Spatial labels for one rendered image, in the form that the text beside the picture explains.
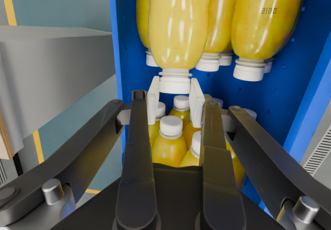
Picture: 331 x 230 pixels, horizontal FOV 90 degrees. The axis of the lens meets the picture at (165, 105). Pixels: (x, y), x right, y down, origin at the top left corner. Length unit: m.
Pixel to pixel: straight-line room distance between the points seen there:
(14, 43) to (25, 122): 0.23
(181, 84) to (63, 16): 1.45
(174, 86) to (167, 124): 0.10
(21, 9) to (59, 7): 0.29
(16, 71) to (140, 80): 0.38
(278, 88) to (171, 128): 0.20
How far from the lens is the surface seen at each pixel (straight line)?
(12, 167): 2.43
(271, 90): 0.37
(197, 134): 0.25
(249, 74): 0.25
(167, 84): 0.19
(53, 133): 2.03
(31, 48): 0.66
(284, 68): 0.35
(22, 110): 0.66
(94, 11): 1.48
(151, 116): 0.15
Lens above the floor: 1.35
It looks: 66 degrees down
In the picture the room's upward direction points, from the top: 173 degrees counter-clockwise
